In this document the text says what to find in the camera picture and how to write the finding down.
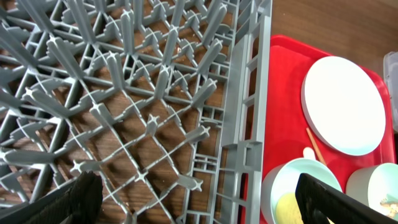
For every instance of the clear plastic bin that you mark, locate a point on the clear plastic bin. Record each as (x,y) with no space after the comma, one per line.
(390,78)

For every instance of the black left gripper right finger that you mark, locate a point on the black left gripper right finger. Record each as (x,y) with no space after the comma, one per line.
(318,202)

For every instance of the wooden chopstick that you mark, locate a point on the wooden chopstick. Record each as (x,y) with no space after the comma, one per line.
(315,146)

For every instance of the light blue cup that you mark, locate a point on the light blue cup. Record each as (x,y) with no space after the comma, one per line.
(376,187)

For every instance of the grey dishwasher rack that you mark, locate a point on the grey dishwasher rack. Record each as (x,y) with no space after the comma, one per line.
(164,100)

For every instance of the white plastic fork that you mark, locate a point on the white plastic fork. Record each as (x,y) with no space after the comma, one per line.
(309,153)

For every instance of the light green bowl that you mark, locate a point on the light green bowl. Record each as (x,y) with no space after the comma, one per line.
(284,178)

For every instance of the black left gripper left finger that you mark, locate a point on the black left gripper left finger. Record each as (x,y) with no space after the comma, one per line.
(77,202)

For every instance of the light blue round plate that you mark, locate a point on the light blue round plate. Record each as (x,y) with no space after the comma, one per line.
(343,106)

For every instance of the yellow plastic cup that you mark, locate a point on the yellow plastic cup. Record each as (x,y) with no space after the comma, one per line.
(287,210)

